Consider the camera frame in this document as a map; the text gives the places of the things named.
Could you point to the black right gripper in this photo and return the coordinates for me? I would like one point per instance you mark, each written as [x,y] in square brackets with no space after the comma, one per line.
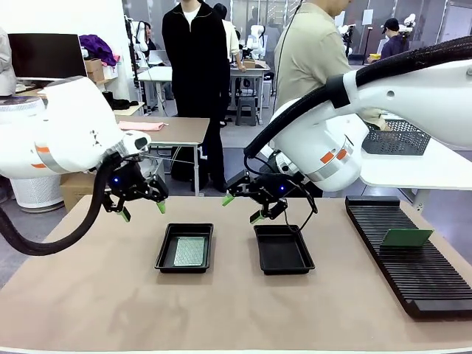
[271,190]

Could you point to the green circuit board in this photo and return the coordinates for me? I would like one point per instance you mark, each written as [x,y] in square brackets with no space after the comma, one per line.
[190,251]
[405,237]

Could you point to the person in beige shirt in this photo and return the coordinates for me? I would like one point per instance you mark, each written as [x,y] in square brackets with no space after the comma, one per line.
[309,48]

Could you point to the white background desk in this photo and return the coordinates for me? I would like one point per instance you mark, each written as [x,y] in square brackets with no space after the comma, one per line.
[158,73]

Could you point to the small cardboard box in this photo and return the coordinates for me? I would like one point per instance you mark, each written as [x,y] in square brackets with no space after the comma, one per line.
[94,70]

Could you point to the black ESD tray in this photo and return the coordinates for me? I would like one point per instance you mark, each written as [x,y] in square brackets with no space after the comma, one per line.
[166,258]
[283,252]

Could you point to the grey laptop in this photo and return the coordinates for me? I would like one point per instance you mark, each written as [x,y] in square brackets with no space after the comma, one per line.
[156,57]

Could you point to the wood-topped background desk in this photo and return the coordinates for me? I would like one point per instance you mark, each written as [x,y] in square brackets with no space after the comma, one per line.
[254,70]

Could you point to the yellow bin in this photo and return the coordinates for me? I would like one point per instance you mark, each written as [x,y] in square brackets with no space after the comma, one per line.
[374,57]

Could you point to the white air purifier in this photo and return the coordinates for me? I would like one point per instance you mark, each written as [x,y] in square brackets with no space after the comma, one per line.
[33,191]

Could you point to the black computer monitor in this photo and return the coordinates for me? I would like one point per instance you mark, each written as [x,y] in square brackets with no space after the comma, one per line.
[44,55]

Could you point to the black slotted board rack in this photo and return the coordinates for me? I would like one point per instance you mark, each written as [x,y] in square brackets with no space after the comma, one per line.
[424,280]

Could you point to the pink cloth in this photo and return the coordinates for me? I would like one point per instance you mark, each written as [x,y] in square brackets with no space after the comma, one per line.
[144,126]

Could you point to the person in cream sweater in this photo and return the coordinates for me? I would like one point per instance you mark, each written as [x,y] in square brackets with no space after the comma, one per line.
[232,37]

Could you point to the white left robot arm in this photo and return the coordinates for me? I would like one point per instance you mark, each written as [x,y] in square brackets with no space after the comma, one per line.
[66,125]

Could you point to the purple cloth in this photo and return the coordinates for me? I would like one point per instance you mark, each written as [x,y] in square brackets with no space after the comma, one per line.
[96,48]

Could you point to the grey mesh basket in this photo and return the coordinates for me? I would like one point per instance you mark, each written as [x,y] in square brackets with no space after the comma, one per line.
[398,142]

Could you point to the seated dark-haired person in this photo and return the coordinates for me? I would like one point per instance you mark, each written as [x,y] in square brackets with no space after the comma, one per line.
[150,38]

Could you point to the white work table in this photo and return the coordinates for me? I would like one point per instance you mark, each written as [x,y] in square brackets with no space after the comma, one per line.
[424,169]

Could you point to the person in black jacket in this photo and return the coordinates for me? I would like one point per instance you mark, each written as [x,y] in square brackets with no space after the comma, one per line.
[195,66]

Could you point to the brown folding table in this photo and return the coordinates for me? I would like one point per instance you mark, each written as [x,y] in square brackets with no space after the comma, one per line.
[180,131]

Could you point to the grey plastic stool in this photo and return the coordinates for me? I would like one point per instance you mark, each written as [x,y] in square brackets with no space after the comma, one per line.
[246,110]

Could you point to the large open cardboard box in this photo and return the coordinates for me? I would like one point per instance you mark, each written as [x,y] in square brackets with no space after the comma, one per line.
[75,191]

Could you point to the black cloth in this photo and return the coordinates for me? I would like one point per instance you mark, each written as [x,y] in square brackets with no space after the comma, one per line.
[123,104]

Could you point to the person in dark coat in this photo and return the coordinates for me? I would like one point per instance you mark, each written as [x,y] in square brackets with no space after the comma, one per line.
[394,44]

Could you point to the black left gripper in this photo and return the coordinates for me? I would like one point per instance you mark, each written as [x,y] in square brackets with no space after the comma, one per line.
[127,180]

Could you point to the black tripod stand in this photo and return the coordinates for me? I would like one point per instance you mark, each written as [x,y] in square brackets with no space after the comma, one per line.
[349,40]

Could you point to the black tumbler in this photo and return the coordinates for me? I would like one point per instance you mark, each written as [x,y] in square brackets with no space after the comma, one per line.
[108,97]

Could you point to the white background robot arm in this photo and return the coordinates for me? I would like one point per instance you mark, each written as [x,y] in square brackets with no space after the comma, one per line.
[138,37]
[255,40]

